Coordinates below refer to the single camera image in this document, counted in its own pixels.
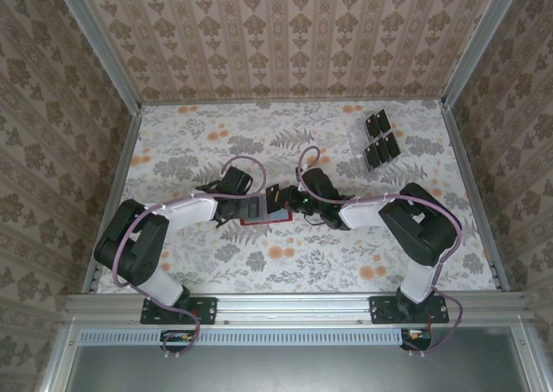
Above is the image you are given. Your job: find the red card holder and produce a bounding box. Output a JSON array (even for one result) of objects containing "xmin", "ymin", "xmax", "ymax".
[{"xmin": 239, "ymin": 195, "xmax": 294, "ymax": 227}]

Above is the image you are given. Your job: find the floral table covering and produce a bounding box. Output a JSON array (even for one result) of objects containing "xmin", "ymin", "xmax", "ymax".
[{"xmin": 97, "ymin": 100, "xmax": 498, "ymax": 296}]

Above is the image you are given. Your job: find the group of black cartridges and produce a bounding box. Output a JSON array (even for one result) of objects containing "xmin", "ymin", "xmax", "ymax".
[{"xmin": 345, "ymin": 111, "xmax": 403, "ymax": 173}]

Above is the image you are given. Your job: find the grey metal sheet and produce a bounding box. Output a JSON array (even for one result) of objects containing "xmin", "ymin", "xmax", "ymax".
[{"xmin": 68, "ymin": 344, "xmax": 535, "ymax": 392}]

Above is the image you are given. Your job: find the thin aluminium edge rail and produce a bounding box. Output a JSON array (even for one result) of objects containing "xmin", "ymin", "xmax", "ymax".
[{"xmin": 140, "ymin": 98, "xmax": 446, "ymax": 107}]

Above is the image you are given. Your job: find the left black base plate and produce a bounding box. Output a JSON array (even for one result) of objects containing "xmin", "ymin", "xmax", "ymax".
[{"xmin": 140, "ymin": 295, "xmax": 217, "ymax": 325}]

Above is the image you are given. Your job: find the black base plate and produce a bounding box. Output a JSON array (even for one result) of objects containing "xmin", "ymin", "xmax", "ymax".
[
  {"xmin": 140, "ymin": 295, "xmax": 217, "ymax": 325},
  {"xmin": 370, "ymin": 295, "xmax": 450, "ymax": 325}
]

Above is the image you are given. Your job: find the wide aluminium mounting rail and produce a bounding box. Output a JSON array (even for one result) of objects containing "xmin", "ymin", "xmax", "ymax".
[{"xmin": 63, "ymin": 291, "xmax": 531, "ymax": 329}]

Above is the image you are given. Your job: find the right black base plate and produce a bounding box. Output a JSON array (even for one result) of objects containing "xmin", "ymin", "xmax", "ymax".
[{"xmin": 370, "ymin": 295, "xmax": 450, "ymax": 325}]

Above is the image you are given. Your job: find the aluminium side rail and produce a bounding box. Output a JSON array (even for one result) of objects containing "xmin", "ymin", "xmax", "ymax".
[
  {"xmin": 440, "ymin": 102, "xmax": 511, "ymax": 292},
  {"xmin": 81, "ymin": 104, "xmax": 144, "ymax": 296}
]

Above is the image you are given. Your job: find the slotted grey cable duct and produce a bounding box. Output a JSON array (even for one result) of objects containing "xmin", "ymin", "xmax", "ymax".
[{"xmin": 79, "ymin": 327, "xmax": 405, "ymax": 346}]

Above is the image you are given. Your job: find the black cable connector mount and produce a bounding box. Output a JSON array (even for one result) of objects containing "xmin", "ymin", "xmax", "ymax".
[
  {"xmin": 160, "ymin": 329, "xmax": 195, "ymax": 353},
  {"xmin": 400, "ymin": 327, "xmax": 433, "ymax": 352}
]

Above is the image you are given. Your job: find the aluminium corner post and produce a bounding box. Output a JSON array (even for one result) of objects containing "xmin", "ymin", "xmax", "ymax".
[
  {"xmin": 440, "ymin": 0, "xmax": 526, "ymax": 108},
  {"xmin": 50, "ymin": 0, "xmax": 144, "ymax": 111}
]

